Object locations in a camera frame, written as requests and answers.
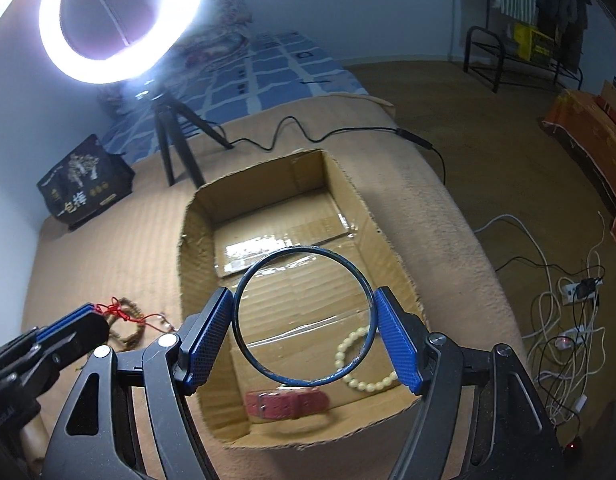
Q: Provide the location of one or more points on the folded floral quilt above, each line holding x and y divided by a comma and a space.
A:
218, 38

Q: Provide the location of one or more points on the yellow crate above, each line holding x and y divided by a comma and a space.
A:
531, 45

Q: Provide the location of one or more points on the orange covered furniture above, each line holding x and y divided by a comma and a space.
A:
577, 119

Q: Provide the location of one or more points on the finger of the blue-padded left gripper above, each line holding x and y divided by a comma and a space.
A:
70, 329

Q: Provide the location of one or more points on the blue checked bedsheet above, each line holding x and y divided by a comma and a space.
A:
275, 70

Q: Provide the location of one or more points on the dark blue bangle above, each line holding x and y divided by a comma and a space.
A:
304, 315

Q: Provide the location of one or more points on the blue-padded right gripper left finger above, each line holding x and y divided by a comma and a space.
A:
95, 436

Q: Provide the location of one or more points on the black clothes rack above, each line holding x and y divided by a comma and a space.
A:
490, 51

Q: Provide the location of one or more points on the white ring light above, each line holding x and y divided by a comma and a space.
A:
106, 41

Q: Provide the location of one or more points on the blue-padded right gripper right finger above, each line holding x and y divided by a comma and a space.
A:
510, 436

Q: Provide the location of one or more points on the cardboard box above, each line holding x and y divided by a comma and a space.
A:
300, 219

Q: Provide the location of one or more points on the black snack bag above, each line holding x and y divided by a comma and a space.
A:
85, 183

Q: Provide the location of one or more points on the black tripod stand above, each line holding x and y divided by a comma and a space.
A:
167, 113

